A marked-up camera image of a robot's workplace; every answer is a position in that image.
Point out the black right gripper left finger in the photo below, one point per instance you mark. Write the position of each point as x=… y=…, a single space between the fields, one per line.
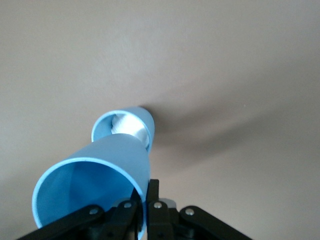
x=117 y=222

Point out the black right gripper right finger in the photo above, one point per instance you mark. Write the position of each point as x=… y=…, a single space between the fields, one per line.
x=160 y=222

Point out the paper-filled blue plastic cup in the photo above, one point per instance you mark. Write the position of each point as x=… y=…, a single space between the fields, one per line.
x=147 y=120

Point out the crumpled white paper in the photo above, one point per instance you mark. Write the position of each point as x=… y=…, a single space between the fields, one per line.
x=130 y=125

